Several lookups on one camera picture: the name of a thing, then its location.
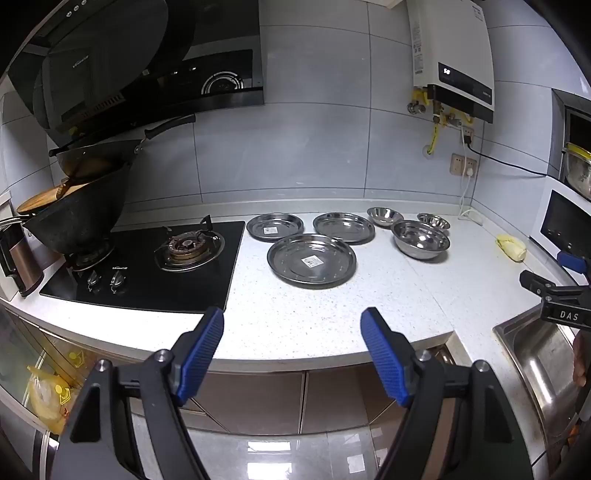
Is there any napa cabbage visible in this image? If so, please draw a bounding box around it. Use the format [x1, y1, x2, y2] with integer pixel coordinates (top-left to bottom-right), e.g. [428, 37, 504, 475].
[496, 234, 527, 263]

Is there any stainless steel sink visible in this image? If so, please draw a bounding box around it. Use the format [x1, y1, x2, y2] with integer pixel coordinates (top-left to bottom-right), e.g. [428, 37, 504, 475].
[492, 307, 591, 455]

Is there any black glass gas stove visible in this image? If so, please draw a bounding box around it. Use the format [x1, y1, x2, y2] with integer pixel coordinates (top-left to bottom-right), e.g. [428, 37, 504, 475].
[39, 215, 246, 312]

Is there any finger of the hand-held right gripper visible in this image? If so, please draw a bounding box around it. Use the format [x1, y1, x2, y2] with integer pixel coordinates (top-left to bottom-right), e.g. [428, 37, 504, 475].
[519, 270, 561, 301]
[556, 250, 591, 278]

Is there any large steel plate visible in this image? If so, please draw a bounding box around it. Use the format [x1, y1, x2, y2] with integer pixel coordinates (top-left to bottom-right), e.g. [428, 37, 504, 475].
[267, 233, 357, 289]

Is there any yellow gas hose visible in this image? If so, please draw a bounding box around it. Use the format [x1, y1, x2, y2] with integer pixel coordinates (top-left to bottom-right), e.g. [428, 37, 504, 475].
[427, 113, 444, 155]

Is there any gas burner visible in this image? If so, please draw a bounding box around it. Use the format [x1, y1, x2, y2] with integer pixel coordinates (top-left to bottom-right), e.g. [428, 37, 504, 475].
[154, 216, 226, 273]
[65, 240, 116, 271]

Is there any yellow-handled pipe valve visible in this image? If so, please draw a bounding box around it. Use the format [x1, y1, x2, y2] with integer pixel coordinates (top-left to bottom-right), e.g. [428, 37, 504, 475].
[407, 88, 430, 115]

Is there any small steel bowl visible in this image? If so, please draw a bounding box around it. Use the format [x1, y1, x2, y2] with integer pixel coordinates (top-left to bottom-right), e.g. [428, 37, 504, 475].
[417, 213, 451, 230]

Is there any white power cable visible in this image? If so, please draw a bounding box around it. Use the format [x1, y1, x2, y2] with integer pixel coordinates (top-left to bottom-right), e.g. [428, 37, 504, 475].
[458, 168, 485, 225]

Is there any steel electric kettle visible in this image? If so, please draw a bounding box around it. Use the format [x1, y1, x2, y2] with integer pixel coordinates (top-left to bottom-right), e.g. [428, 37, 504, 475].
[0, 215, 44, 296]

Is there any yellow oil bottle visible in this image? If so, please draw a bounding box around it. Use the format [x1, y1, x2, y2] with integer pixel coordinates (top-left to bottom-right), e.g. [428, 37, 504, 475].
[25, 364, 81, 435]

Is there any black range hood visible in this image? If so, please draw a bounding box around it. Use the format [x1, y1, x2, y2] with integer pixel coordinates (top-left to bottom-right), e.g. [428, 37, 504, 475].
[7, 0, 266, 148]

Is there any medium steel bowl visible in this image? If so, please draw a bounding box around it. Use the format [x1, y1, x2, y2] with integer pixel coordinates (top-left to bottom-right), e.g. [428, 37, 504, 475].
[367, 207, 404, 227]

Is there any white microwave oven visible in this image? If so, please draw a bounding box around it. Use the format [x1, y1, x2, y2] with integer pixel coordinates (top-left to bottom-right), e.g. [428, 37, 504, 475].
[529, 187, 591, 278]

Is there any cooking oil bottle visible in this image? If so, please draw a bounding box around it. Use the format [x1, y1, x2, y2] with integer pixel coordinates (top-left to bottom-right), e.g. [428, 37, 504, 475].
[60, 348, 93, 388]

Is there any double wall socket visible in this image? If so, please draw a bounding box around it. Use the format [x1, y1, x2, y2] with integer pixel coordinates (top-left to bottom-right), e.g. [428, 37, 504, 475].
[450, 153, 478, 177]

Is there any black power cable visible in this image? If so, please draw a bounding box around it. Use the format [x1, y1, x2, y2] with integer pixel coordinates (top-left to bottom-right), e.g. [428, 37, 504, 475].
[463, 134, 560, 177]

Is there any wooden pot lid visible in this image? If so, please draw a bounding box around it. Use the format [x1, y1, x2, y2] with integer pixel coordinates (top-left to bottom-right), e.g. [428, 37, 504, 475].
[16, 182, 88, 217]

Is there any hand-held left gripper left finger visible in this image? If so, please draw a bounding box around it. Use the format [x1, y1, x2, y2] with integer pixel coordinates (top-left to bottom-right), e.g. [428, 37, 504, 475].
[48, 307, 225, 480]

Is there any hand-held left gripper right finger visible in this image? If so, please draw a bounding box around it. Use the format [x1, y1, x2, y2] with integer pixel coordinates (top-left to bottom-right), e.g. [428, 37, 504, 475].
[360, 307, 536, 480]

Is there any white gas water heater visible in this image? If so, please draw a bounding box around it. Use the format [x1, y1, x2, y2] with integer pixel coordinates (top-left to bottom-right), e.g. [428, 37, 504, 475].
[406, 0, 496, 124]

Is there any large steel bowl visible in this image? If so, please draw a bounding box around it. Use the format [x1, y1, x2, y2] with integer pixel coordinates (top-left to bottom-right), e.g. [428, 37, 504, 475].
[390, 220, 451, 260]

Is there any black cooking pot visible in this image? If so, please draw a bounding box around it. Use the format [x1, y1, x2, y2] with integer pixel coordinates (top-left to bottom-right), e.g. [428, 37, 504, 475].
[22, 161, 132, 254]

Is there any person's right hand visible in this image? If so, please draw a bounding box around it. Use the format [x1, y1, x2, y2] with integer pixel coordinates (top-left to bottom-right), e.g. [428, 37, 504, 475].
[571, 329, 591, 388]

